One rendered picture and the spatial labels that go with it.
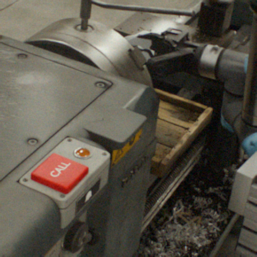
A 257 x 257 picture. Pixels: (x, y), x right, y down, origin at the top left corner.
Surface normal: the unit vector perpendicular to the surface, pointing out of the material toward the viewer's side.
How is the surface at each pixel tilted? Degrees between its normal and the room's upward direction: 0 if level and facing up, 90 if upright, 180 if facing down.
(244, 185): 90
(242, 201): 90
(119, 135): 0
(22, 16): 0
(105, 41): 21
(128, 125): 0
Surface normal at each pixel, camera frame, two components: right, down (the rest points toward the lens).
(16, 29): 0.11, -0.82
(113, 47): 0.51, -0.57
